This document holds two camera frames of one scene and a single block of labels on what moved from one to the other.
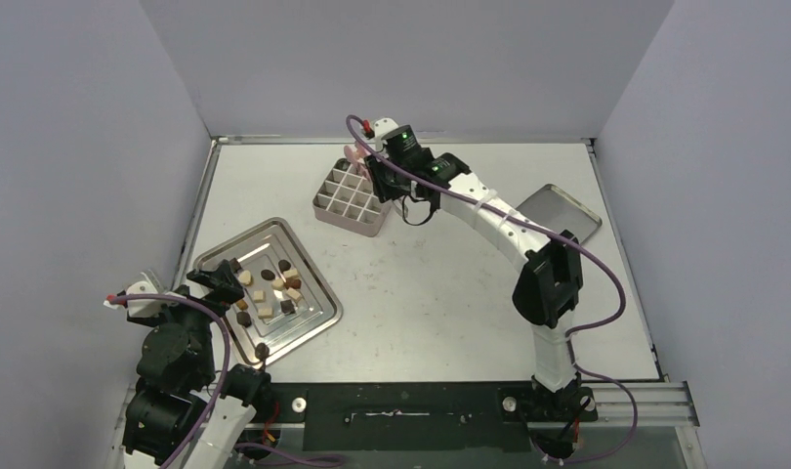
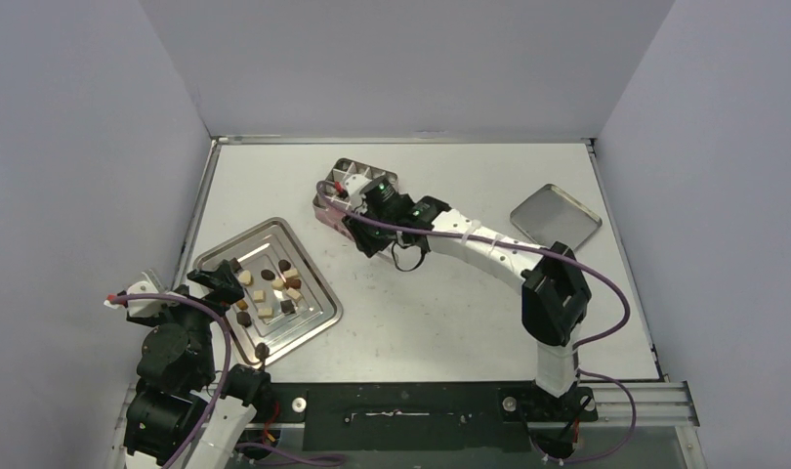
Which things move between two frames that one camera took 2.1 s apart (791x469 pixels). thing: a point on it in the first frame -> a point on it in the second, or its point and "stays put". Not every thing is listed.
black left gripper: x=226 y=287 stays put
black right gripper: x=381 y=179 -> x=361 y=224
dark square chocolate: x=234 y=265 stays put
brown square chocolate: x=293 y=282 stays put
